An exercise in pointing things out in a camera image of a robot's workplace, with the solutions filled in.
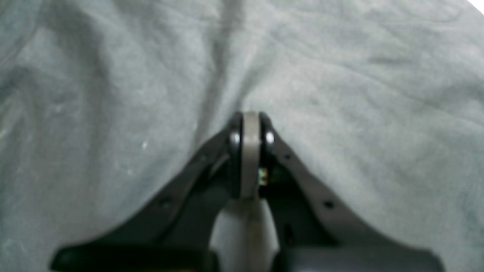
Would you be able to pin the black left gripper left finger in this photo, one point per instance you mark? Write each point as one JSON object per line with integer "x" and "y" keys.
{"x": 172, "y": 232}

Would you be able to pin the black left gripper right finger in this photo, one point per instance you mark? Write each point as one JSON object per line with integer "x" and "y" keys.
{"x": 316, "y": 231}

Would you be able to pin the dark grey t-shirt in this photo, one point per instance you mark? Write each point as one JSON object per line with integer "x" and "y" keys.
{"x": 103, "y": 101}

